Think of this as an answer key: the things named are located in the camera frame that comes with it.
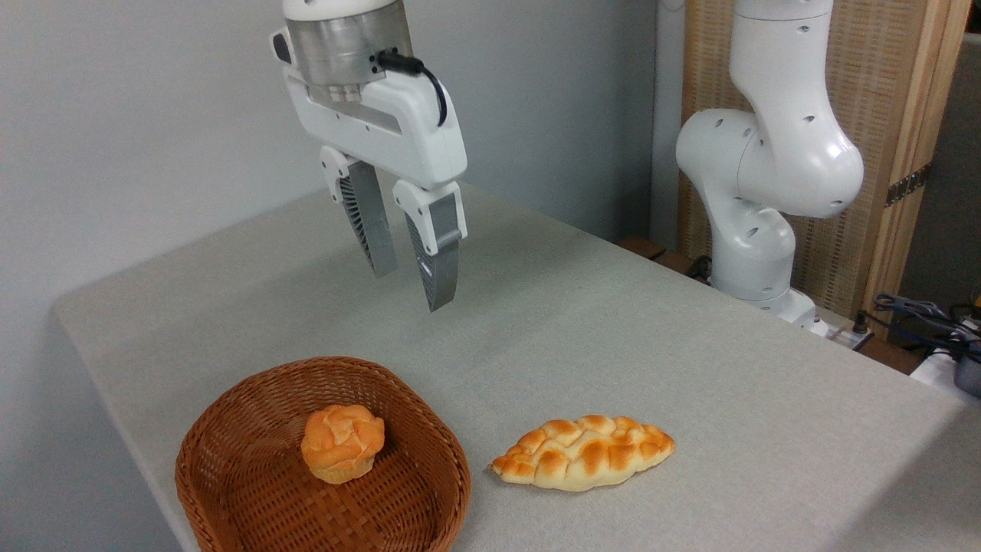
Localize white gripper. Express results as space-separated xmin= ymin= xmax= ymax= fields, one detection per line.
xmin=281 ymin=65 xmax=469 ymax=314

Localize round muffin bread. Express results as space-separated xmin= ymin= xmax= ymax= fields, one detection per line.
xmin=299 ymin=404 xmax=387 ymax=485

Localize long braided bread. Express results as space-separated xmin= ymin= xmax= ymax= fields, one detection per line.
xmin=487 ymin=415 xmax=677 ymax=493

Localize brown wicker basket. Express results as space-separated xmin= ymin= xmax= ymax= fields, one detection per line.
xmin=175 ymin=356 xmax=473 ymax=552

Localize metal screen hinge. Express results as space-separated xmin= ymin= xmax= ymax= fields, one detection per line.
xmin=884 ymin=163 xmax=932 ymax=209

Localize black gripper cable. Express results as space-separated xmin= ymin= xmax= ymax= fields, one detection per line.
xmin=375 ymin=50 xmax=449 ymax=128

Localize bundle of blue-black cables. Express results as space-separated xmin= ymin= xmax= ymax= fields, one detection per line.
xmin=852 ymin=293 xmax=981 ymax=363

